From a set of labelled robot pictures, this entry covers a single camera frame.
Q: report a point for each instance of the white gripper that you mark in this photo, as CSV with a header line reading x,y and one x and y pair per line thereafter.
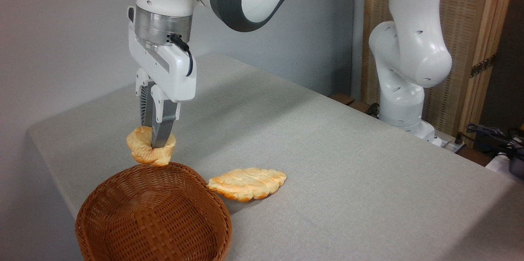
x,y
172,73

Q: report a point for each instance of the round bread roll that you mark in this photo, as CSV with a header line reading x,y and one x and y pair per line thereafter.
x,y
141,146

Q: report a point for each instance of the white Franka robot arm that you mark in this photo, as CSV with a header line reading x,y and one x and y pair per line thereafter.
x,y
409,48

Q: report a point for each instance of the brown wicker basket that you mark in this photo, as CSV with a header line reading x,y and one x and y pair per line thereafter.
x,y
151,220

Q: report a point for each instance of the leaf-shaped flat bread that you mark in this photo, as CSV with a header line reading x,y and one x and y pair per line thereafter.
x,y
245,183

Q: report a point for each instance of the brown wooden block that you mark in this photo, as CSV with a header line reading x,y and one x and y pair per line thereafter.
x,y
360,106
342,98

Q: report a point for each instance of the grey tablecloth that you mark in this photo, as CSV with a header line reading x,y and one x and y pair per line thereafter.
x,y
368,191

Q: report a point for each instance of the white power strip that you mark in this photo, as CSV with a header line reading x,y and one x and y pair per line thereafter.
x,y
452,146

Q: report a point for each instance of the bamboo folding screen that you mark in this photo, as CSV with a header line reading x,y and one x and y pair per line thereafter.
x,y
470,7

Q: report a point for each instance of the white box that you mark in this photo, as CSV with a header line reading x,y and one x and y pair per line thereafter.
x,y
497,163

